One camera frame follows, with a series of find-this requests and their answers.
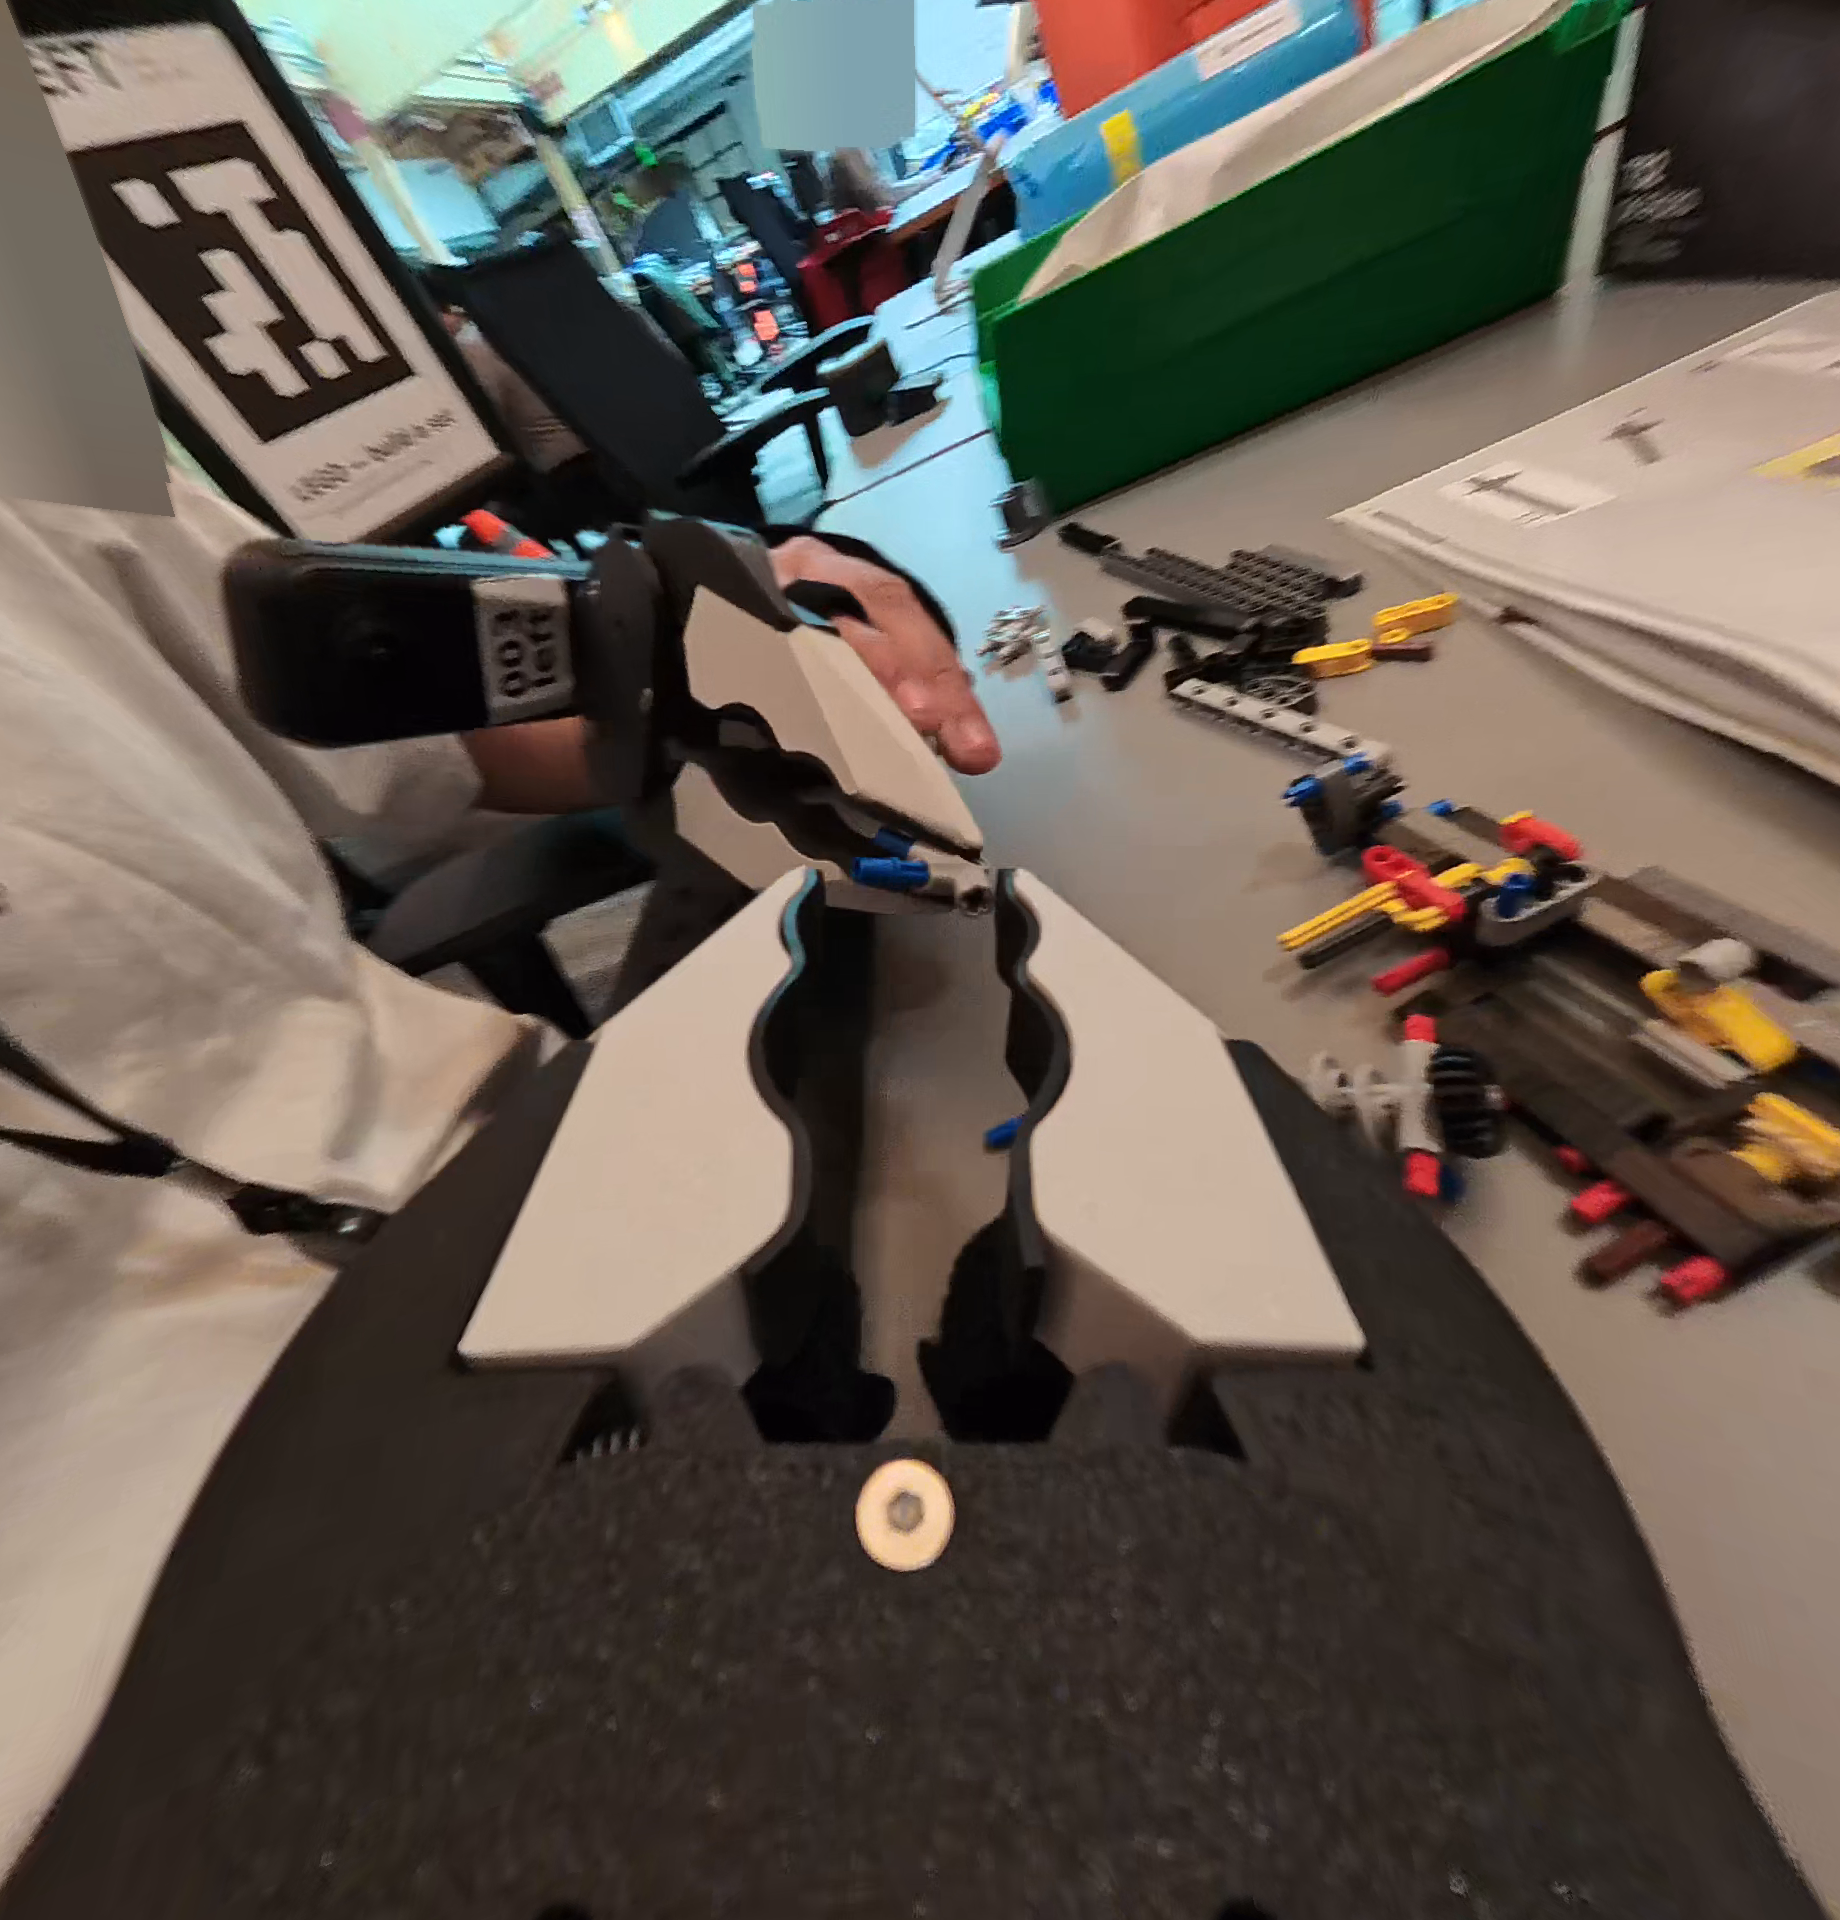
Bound small black lego pieces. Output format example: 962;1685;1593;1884
1059;617;1161;694

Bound black framed marker sign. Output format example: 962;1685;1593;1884
5;0;524;544

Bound black lego beam pile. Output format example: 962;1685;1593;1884
1057;520;1367;719

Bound small black device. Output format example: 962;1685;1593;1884
829;337;951;439

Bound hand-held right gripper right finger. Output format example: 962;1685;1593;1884
920;867;1368;1419

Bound orange carry bag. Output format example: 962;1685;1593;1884
1033;0;1305;120

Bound grey lego connector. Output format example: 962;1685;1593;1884
849;827;1001;917

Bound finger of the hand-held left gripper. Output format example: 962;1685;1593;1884
668;740;1001;919
680;583;992;869

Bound lego chassis assembly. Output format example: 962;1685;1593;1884
1276;755;1840;1307

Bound person's left hand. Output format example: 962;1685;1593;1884
770;537;1004;780

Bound lego instruction booklet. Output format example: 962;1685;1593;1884
1333;283;1840;798

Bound blue foam roll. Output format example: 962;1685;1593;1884
1003;0;1380;241

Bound grey lego shock absorber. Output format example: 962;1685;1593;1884
1305;1010;1511;1202

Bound green plastic bin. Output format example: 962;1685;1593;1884
972;0;1635;519

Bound light grey lego axle pieces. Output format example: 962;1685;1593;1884
981;601;1083;704

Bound lego set box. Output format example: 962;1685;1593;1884
1596;0;1840;283

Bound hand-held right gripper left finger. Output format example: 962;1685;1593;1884
455;866;881;1419

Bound light grey lego beam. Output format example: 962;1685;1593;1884
1168;676;1394;766

